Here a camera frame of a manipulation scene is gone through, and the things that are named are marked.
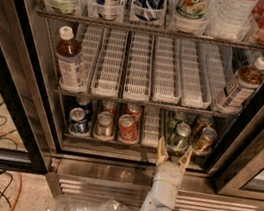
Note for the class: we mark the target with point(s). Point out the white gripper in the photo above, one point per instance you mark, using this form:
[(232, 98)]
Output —
[(170, 173)]

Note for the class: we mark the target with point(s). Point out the green soda can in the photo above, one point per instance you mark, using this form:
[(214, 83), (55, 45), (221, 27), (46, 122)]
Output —
[(175, 119), (179, 138)]

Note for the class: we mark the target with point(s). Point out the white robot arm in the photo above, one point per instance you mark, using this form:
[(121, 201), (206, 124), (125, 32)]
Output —
[(162, 196)]

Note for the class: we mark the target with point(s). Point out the white bottom shelf tray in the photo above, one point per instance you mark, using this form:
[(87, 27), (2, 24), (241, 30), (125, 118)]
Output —
[(152, 127)]

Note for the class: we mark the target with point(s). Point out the front bronze soda can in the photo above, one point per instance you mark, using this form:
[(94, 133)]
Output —
[(204, 142)]

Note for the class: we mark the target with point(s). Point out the bronze soda can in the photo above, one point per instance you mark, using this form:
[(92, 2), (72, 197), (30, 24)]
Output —
[(201, 121), (204, 142)]

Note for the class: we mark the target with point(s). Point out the rear bronze soda can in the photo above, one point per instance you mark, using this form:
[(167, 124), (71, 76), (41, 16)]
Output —
[(201, 121)]

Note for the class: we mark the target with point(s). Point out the front red soda can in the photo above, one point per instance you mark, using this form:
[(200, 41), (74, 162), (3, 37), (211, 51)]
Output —
[(128, 128)]

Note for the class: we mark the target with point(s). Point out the red soda can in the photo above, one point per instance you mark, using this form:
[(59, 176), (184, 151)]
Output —
[(128, 128), (134, 110)]

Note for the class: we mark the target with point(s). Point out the rear red soda can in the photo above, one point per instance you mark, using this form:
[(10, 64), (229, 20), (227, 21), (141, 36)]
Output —
[(134, 110)]

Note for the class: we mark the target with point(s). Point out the front gold soda can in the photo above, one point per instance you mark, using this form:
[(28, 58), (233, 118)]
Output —
[(104, 125)]

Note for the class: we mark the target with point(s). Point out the gold soda can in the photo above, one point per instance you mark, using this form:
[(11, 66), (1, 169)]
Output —
[(104, 125), (109, 106)]

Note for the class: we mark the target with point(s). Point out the right fridge door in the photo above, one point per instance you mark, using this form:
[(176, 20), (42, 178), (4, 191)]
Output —
[(244, 178)]

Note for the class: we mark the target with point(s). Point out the fridge door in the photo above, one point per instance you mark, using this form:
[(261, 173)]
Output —
[(244, 178), (26, 75)]

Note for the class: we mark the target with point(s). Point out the rear gold soda can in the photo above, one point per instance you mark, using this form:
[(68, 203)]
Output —
[(109, 106)]

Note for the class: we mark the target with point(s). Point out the steel fridge vent grille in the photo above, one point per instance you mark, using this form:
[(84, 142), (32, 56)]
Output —
[(135, 196)]

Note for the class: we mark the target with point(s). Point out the front blue soda can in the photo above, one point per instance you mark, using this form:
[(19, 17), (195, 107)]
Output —
[(78, 121)]

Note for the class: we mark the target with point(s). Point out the blue soda can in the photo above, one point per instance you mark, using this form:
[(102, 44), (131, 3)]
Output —
[(85, 104), (78, 121)]

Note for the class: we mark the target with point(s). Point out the rear blue soda can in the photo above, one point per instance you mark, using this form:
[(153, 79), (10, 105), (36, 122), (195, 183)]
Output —
[(85, 104)]

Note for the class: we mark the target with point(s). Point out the left fridge door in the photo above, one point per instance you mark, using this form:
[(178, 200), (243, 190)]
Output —
[(26, 75)]

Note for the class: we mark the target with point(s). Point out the right tea bottle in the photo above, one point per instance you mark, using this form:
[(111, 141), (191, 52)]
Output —
[(243, 83)]

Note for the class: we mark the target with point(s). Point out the tea bottle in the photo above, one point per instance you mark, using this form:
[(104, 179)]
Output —
[(71, 61), (243, 83)]

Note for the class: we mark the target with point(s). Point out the left tea bottle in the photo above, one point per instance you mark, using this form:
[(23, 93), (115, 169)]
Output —
[(71, 61)]

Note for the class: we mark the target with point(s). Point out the clear water bottle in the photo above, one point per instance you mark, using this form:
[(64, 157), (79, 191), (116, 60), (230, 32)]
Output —
[(230, 19)]

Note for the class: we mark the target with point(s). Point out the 7up bottle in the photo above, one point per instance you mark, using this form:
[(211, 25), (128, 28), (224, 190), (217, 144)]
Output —
[(192, 9)]

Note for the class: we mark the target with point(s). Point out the middle wire shelf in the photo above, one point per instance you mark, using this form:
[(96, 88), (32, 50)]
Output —
[(150, 104)]

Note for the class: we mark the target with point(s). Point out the wire shelf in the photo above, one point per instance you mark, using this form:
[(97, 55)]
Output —
[(149, 30), (150, 104)]

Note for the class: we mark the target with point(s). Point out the top wire shelf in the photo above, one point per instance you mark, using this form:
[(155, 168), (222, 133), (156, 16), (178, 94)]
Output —
[(149, 30)]

